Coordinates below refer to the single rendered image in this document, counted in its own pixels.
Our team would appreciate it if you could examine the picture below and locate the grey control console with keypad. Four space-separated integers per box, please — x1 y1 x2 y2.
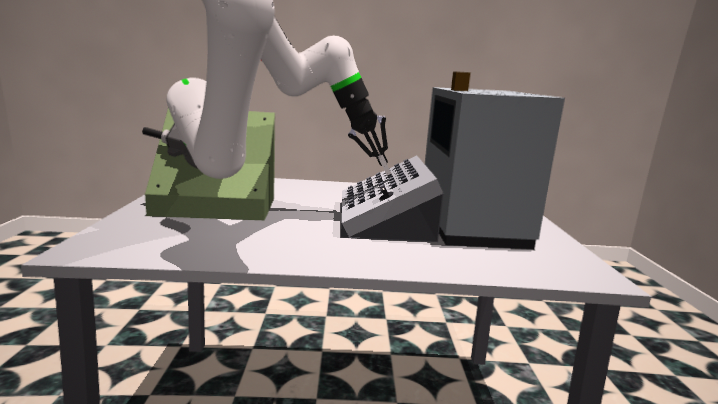
341 72 565 250

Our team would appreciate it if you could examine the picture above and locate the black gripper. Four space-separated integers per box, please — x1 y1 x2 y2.
345 98 391 175

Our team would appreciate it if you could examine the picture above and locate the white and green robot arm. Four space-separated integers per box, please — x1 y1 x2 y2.
142 0 369 179

